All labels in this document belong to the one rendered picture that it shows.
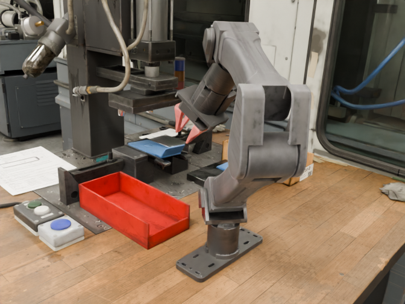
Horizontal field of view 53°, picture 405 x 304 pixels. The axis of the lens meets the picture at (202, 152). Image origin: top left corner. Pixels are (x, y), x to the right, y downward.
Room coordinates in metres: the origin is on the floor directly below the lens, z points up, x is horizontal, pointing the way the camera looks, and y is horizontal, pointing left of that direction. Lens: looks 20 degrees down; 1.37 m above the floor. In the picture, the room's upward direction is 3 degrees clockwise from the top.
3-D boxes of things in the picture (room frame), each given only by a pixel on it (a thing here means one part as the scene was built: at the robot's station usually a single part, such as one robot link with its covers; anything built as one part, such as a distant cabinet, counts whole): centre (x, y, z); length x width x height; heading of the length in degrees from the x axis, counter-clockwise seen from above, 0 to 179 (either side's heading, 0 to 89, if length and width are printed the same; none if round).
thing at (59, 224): (0.72, 0.28, 0.93); 0.04 x 0.04 x 0.02
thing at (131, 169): (1.08, 0.14, 0.94); 0.20 x 0.10 x 0.07; 138
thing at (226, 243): (0.70, -0.05, 0.94); 0.20 x 0.07 x 0.08; 138
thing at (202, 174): (1.06, -0.07, 0.91); 0.17 x 0.16 x 0.02; 138
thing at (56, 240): (0.72, 0.28, 0.90); 0.07 x 0.07 x 0.06; 48
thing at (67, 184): (0.90, 0.31, 0.95); 0.06 x 0.03 x 0.09; 138
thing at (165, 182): (1.15, 0.19, 0.88); 0.65 x 0.50 x 0.03; 138
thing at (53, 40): (1.17, 0.44, 1.25); 0.19 x 0.07 x 0.19; 138
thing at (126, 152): (1.08, 0.14, 0.98); 0.20 x 0.10 x 0.01; 138
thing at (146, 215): (0.82, 0.15, 0.93); 0.25 x 0.12 x 0.06; 48
